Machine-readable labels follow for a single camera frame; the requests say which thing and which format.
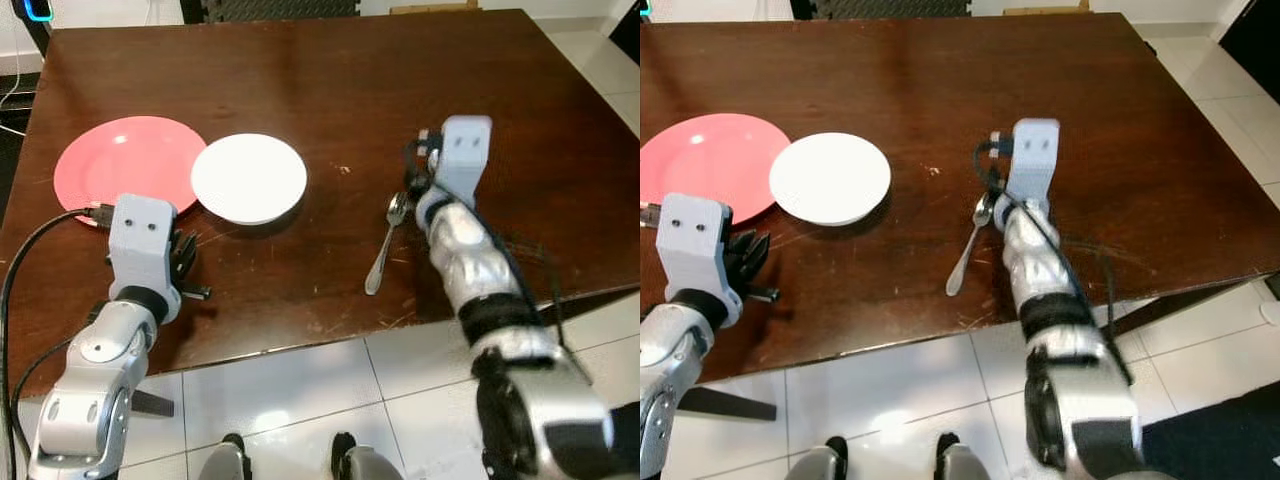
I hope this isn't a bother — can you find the white round plate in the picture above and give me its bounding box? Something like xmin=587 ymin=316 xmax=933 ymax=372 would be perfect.
xmin=768 ymin=131 xmax=892 ymax=227
xmin=190 ymin=133 xmax=308 ymax=226

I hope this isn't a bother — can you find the black foam mat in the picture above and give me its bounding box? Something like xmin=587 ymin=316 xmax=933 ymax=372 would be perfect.
xmin=790 ymin=0 xmax=973 ymax=21
xmin=180 ymin=0 xmax=363 ymax=23

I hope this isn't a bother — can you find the black floor mat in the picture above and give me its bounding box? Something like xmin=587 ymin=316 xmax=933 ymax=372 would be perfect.
xmin=1140 ymin=380 xmax=1280 ymax=480

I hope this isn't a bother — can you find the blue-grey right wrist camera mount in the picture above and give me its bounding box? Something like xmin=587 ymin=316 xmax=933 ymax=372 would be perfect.
xmin=1005 ymin=117 xmax=1061 ymax=206
xmin=436 ymin=115 xmax=494 ymax=209

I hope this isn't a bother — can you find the dark table brace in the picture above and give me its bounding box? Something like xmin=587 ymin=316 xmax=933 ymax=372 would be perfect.
xmin=1110 ymin=278 xmax=1256 ymax=336

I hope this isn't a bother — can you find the black cabinet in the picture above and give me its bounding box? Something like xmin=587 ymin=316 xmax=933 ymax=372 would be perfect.
xmin=612 ymin=0 xmax=641 ymax=63
xmin=1215 ymin=0 xmax=1280 ymax=76

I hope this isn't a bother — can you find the robot left leg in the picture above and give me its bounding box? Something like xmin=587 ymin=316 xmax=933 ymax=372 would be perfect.
xmin=785 ymin=435 xmax=851 ymax=480
xmin=195 ymin=432 xmax=253 ymax=480

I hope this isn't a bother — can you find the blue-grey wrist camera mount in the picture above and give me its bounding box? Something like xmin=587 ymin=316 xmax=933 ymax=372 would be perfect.
xmin=436 ymin=115 xmax=494 ymax=209
xmin=656 ymin=192 xmax=736 ymax=301
xmin=107 ymin=194 xmax=183 ymax=298
xmin=1005 ymin=117 xmax=1061 ymax=206

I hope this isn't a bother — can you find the robot right leg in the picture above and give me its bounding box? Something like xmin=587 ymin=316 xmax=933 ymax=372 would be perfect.
xmin=330 ymin=431 xmax=406 ymax=480
xmin=935 ymin=432 xmax=1003 ymax=480

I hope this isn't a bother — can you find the tan wooden chair back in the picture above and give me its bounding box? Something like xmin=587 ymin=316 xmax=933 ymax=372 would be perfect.
xmin=388 ymin=0 xmax=481 ymax=14
xmin=1003 ymin=0 xmax=1091 ymax=14

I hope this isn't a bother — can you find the pink round plate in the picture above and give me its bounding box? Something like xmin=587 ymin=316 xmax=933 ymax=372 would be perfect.
xmin=53 ymin=115 xmax=208 ymax=228
xmin=640 ymin=112 xmax=791 ymax=226

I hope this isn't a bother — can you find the silver metal spoon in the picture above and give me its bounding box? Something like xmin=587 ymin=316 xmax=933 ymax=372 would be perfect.
xmin=945 ymin=190 xmax=997 ymax=298
xmin=364 ymin=191 xmax=412 ymax=297

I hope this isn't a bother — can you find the white wall cable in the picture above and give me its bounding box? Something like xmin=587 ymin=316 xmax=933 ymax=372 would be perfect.
xmin=0 ymin=68 xmax=33 ymax=136

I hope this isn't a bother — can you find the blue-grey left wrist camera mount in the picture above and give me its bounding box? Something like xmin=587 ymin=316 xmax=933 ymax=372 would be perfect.
xmin=656 ymin=192 xmax=736 ymax=301
xmin=107 ymin=194 xmax=183 ymax=298

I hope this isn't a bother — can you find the robot leg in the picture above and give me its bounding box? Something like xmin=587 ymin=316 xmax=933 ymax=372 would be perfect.
xmin=935 ymin=432 xmax=1003 ymax=480
xmin=195 ymin=432 xmax=253 ymax=480
xmin=330 ymin=431 xmax=406 ymax=480
xmin=785 ymin=435 xmax=851 ymax=480

